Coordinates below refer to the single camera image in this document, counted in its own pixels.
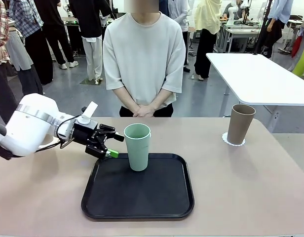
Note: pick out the black plastic tray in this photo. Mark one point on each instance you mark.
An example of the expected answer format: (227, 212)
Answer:
(142, 195)

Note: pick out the white scalloped paper coaster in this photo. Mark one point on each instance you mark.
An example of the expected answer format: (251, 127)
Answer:
(224, 138)

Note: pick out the person in blue plaid shirt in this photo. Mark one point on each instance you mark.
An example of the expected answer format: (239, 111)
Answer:
(26, 14)

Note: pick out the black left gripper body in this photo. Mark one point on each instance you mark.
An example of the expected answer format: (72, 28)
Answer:
(85, 134)

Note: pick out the person's left hand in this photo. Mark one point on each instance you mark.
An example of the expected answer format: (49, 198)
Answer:
(152, 110)

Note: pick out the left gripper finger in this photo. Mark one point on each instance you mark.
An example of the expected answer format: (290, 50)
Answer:
(108, 132)
(97, 151)

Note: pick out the dark floor mat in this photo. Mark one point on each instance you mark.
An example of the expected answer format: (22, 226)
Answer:
(85, 82)

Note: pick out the black stand pole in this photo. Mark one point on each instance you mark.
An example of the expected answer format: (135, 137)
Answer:
(263, 27)

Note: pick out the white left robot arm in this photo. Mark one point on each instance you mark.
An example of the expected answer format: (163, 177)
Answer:
(31, 128)

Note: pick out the person in yellow jacket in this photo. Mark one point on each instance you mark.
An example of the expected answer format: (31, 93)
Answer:
(207, 14)

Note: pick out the mint green plastic cup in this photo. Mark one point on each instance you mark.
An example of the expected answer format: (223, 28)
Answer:
(138, 153)

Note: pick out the white rectangular table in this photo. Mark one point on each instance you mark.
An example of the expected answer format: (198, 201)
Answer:
(253, 74)

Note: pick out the person in black jacket, white trousers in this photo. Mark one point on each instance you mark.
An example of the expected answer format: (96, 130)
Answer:
(90, 19)

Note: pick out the person's left forearm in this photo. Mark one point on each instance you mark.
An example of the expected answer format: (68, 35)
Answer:
(162, 97)

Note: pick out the person in grey shirt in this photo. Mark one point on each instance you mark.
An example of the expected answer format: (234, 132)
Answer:
(182, 17)

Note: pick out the person in light blue shirt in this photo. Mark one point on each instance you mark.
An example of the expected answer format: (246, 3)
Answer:
(280, 10)

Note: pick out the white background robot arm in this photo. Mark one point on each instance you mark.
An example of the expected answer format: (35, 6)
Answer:
(231, 12)

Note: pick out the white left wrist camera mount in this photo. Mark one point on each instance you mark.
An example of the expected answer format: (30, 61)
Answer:
(89, 112)

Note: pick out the person in beige sweater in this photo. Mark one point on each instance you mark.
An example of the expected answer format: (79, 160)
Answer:
(142, 49)

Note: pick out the person in grey skirt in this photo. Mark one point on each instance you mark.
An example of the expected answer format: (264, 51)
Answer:
(18, 54)

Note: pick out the person's right hand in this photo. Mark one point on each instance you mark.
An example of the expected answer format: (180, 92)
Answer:
(139, 111)

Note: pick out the person's right forearm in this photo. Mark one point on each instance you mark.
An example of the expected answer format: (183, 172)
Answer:
(122, 97)

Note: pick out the brown plastic cup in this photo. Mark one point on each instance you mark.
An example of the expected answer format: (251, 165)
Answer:
(240, 126)
(49, 140)

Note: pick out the person in black, white sneakers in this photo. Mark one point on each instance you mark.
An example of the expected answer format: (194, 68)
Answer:
(55, 37)

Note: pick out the grey background workbench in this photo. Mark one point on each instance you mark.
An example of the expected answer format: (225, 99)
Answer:
(240, 32)

